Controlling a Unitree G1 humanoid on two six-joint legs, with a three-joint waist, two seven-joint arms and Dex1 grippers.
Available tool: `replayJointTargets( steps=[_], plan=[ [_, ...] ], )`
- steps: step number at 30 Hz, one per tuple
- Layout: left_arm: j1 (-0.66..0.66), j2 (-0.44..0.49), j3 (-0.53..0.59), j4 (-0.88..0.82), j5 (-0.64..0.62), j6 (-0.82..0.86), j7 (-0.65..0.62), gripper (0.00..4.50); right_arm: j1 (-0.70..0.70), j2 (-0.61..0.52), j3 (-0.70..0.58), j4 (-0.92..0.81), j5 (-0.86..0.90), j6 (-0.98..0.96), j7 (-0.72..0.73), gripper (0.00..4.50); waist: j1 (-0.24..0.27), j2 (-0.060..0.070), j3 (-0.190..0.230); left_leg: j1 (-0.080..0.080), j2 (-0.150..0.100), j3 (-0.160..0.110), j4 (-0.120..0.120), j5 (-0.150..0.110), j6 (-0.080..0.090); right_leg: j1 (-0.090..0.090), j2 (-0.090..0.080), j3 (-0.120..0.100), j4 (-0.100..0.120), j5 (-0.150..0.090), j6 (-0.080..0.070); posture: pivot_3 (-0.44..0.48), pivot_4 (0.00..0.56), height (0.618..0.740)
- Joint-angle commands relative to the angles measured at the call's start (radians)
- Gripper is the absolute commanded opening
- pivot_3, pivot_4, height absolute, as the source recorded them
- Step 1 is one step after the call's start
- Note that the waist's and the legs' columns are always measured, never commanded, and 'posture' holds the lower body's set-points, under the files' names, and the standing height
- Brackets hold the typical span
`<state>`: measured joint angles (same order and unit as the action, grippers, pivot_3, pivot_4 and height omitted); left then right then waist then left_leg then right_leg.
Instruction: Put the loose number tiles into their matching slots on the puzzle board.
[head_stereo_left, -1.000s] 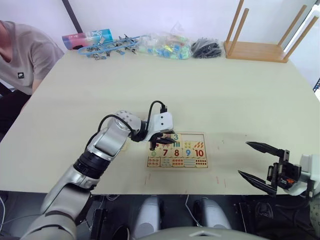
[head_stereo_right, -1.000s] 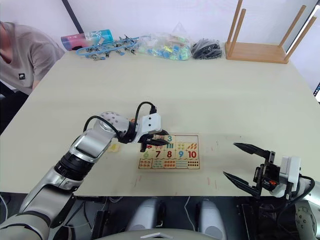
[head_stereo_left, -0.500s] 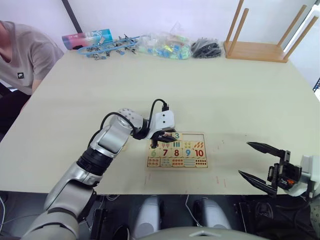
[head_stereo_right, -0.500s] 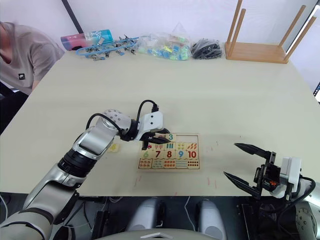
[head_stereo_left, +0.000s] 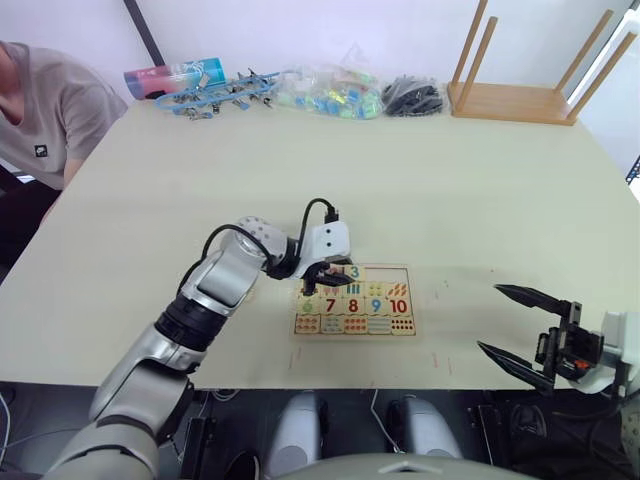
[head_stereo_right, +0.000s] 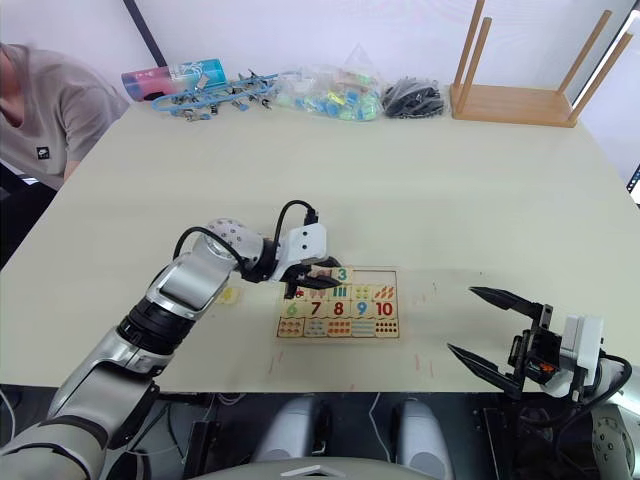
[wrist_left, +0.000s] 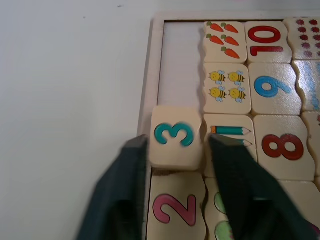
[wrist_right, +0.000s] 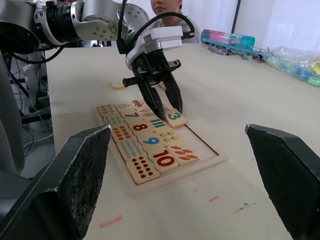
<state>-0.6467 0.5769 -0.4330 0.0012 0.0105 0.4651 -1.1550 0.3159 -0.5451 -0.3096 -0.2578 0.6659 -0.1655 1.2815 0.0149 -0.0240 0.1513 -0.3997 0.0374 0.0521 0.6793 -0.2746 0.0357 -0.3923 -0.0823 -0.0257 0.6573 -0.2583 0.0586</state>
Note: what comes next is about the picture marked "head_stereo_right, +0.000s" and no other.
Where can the orange items picture tile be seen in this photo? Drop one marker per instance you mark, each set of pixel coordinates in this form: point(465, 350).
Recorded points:
point(290, 327)

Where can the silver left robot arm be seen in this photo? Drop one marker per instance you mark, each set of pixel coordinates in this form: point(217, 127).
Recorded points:
point(185, 285)

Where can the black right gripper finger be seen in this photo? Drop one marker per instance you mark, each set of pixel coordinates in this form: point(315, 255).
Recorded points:
point(487, 370)
point(510, 302)

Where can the grey rounded shape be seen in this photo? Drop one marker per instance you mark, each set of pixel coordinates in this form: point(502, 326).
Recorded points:
point(422, 435)
point(292, 430)

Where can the green number 6 tile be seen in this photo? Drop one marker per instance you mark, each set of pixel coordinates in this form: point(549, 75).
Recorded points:
point(292, 309)

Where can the dark red number 7 tile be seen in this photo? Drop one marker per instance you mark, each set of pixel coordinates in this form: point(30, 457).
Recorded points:
point(315, 309)

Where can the black diagonal wall strip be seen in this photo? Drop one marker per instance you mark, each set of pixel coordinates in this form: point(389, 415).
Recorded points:
point(147, 35)

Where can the yellow picture wooden tile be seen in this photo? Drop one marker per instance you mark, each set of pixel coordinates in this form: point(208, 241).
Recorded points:
point(229, 296)

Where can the blue lines picture tile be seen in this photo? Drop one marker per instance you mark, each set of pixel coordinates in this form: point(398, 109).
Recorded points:
point(363, 327)

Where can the blue number 9 tile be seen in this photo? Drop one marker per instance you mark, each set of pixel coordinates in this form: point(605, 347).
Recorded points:
point(361, 309)

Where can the grey robot chest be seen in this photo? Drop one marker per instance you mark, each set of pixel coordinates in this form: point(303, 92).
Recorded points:
point(300, 472)

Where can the grey items picture tile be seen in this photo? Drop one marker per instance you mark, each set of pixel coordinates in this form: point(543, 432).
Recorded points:
point(315, 327)

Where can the person in grey t-shirt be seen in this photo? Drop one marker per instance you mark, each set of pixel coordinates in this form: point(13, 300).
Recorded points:
point(55, 115)

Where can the red items picture tile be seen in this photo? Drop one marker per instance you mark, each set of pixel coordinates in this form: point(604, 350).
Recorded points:
point(339, 327)

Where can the clear bag of black pieces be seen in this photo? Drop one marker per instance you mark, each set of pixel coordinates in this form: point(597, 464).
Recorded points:
point(414, 99)

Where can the clear bag of colourful pieces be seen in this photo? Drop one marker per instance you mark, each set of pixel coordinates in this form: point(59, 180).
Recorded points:
point(332, 95)

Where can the black dots picture tile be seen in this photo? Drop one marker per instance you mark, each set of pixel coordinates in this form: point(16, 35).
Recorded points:
point(387, 327)

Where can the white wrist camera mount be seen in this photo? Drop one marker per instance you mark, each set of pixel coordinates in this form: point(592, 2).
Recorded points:
point(305, 245)
point(585, 340)

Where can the orange carrots picture tile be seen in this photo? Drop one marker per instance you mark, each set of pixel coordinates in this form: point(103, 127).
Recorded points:
point(385, 292)

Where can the yellow-green dots picture tile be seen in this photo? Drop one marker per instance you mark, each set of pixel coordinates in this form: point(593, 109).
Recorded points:
point(363, 292)

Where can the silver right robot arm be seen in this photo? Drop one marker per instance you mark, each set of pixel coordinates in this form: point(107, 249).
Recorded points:
point(612, 440)

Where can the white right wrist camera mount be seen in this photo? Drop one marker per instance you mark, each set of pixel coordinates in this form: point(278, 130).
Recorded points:
point(585, 340)

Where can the red number 10 tile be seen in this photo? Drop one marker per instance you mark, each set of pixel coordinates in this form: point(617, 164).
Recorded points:
point(385, 309)

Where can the red car picture tile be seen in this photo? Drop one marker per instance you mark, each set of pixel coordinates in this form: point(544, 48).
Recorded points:
point(301, 294)

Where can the pink and blue tube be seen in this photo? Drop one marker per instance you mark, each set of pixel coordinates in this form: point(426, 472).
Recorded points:
point(165, 80)

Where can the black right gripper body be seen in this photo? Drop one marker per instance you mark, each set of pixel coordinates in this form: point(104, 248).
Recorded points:
point(537, 350)

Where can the green bars picture tile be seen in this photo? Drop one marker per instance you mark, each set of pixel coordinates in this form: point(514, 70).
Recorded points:
point(341, 293)

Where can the brown picture wooden tile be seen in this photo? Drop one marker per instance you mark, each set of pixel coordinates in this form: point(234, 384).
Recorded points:
point(324, 273)

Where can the green number 3 tile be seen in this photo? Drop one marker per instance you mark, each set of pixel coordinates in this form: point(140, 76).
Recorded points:
point(342, 275)

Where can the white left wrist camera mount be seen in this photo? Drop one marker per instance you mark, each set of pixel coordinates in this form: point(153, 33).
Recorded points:
point(305, 245)

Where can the wooden number puzzle board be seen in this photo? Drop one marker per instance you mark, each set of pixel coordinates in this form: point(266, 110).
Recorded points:
point(380, 276)

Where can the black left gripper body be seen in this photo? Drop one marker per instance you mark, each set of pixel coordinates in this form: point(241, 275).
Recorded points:
point(299, 277)

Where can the blue hanger with metal clips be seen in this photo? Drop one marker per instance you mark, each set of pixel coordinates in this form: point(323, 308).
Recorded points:
point(200, 97)

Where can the upturned wooden stool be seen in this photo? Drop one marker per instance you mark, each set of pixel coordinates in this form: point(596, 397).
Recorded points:
point(510, 102)

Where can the red number 8 tile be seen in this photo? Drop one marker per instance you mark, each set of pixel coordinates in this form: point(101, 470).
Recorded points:
point(338, 309)

